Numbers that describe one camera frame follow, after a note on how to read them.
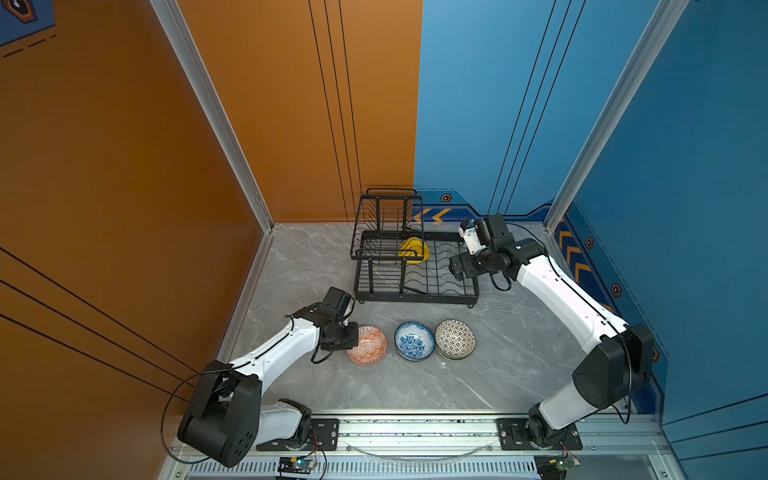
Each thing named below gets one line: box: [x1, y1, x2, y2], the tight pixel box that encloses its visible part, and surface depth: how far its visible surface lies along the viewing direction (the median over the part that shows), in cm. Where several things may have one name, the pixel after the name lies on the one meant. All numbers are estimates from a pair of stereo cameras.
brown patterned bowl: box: [434, 318, 477, 361], surface depth 88 cm
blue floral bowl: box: [394, 321, 436, 362], surface depth 87 cm
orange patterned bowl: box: [347, 326, 388, 367], surface depth 88 cm
